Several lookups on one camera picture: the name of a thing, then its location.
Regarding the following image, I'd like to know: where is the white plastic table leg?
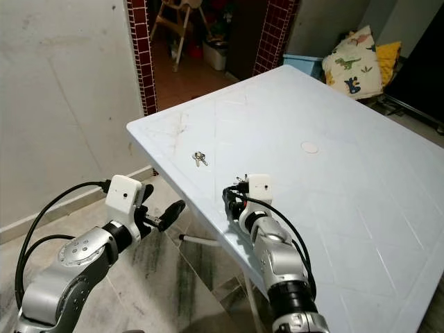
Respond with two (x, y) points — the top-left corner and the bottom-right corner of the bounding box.
(178, 234), (226, 248)
(239, 271), (259, 333)

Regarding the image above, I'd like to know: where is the white bucket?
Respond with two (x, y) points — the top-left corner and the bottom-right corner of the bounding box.
(201, 42), (228, 72)

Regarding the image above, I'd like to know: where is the red tiled door pillar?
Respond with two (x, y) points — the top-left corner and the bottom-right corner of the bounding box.
(126, 0), (157, 174)
(252, 0), (300, 77)

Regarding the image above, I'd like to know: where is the light blue plastic box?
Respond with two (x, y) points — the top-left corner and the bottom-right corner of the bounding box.
(282, 53), (325, 78)

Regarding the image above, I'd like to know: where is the dark wooden door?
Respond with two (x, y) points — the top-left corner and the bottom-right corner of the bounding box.
(224, 0), (266, 80)

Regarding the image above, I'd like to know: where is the dinosaur print pillow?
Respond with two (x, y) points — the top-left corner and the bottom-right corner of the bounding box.
(321, 26), (384, 100)

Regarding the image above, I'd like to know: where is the wooden chair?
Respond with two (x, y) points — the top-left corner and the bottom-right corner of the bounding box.
(151, 0), (198, 74)

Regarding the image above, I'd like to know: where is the yellow pillow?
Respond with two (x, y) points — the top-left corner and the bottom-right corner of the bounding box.
(375, 40), (403, 87)

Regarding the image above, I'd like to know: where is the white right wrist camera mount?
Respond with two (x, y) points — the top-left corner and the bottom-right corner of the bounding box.
(239, 173), (274, 235)

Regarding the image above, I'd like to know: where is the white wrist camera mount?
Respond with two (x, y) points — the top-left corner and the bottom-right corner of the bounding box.
(239, 173), (274, 235)
(106, 175), (145, 233)

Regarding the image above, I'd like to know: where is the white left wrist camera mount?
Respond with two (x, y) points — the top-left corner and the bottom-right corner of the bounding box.
(106, 175), (145, 233)

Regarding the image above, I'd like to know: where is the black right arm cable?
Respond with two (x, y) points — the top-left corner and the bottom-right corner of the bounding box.
(228, 182), (318, 299)

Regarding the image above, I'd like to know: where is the long black left arm cable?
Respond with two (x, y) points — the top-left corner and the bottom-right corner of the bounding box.
(15, 179), (114, 309)

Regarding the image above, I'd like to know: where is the short black left arm cable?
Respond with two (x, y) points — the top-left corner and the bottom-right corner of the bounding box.
(17, 233), (78, 292)

